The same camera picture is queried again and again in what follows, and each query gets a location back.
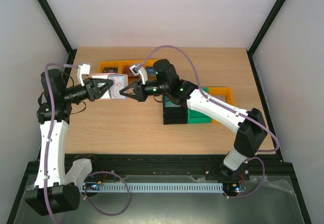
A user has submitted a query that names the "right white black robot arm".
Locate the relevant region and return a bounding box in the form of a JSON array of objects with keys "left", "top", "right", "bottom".
[{"left": 119, "top": 59, "right": 267, "bottom": 180}]

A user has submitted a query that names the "left black frame post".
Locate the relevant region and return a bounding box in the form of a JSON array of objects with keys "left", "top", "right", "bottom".
[{"left": 37, "top": 0, "right": 76, "bottom": 55}]

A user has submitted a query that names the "black frame post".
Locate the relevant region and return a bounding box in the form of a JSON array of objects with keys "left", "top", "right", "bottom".
[
  {"left": 37, "top": 0, "right": 76, "bottom": 55},
  {"left": 247, "top": 0, "right": 298, "bottom": 55}
]

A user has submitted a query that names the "pink card holder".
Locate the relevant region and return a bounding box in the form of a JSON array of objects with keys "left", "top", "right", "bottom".
[{"left": 91, "top": 73, "right": 128, "bottom": 100}]

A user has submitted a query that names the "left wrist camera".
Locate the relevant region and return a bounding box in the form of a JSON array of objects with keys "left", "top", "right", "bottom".
[{"left": 76, "top": 63, "right": 91, "bottom": 86}]

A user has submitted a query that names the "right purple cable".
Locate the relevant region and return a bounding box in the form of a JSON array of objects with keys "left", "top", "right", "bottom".
[{"left": 141, "top": 44, "right": 280, "bottom": 200}]

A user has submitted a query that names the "yellow bin left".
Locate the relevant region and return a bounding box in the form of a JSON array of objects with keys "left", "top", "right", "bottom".
[{"left": 98, "top": 61, "right": 122, "bottom": 73}]

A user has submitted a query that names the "pink card in bin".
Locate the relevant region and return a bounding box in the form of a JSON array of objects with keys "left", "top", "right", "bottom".
[{"left": 217, "top": 95, "right": 226, "bottom": 102}]

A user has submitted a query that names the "white slotted cable duct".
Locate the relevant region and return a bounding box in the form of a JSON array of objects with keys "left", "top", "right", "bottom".
[{"left": 80, "top": 183, "right": 224, "bottom": 193}]

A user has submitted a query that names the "teal card stack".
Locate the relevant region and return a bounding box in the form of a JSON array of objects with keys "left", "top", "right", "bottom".
[{"left": 165, "top": 101, "right": 180, "bottom": 108}]

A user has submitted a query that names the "blue card stack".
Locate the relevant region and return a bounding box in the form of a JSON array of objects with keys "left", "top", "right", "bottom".
[{"left": 145, "top": 67, "right": 156, "bottom": 78}]

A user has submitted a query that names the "black bin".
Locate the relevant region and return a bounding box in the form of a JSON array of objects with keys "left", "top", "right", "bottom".
[{"left": 163, "top": 95, "right": 187, "bottom": 125}]

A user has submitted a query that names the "yellow bin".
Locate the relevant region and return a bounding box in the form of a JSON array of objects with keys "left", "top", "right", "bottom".
[
  {"left": 98, "top": 61, "right": 122, "bottom": 73},
  {"left": 118, "top": 60, "right": 138, "bottom": 78},
  {"left": 143, "top": 59, "right": 159, "bottom": 80},
  {"left": 209, "top": 86, "right": 236, "bottom": 123}
]

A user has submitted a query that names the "yellow bin middle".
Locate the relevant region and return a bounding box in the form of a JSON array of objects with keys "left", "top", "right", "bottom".
[{"left": 118, "top": 60, "right": 138, "bottom": 78}]

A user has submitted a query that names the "right black frame post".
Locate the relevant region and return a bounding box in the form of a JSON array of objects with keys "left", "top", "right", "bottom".
[{"left": 247, "top": 0, "right": 298, "bottom": 55}]

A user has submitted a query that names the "green bin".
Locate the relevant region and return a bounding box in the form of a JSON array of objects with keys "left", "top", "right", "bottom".
[{"left": 187, "top": 87, "right": 213, "bottom": 124}]

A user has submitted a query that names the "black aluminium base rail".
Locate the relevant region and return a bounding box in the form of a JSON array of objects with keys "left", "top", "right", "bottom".
[{"left": 63, "top": 154, "right": 297, "bottom": 183}]

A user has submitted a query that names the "red card stack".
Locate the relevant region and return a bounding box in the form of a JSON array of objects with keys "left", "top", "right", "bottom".
[{"left": 124, "top": 66, "right": 133, "bottom": 77}]

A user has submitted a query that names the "black card stack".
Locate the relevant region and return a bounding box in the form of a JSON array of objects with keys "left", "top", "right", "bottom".
[{"left": 103, "top": 67, "right": 118, "bottom": 73}]

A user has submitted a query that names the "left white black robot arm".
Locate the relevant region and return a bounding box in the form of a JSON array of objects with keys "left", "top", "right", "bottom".
[{"left": 25, "top": 69, "right": 113, "bottom": 216}]

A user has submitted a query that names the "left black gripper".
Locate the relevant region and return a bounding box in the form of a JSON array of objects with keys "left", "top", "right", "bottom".
[{"left": 63, "top": 78, "right": 114, "bottom": 104}]

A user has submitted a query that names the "yellow bin far right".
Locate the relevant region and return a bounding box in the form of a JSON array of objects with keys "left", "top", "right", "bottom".
[{"left": 209, "top": 86, "right": 236, "bottom": 123}]

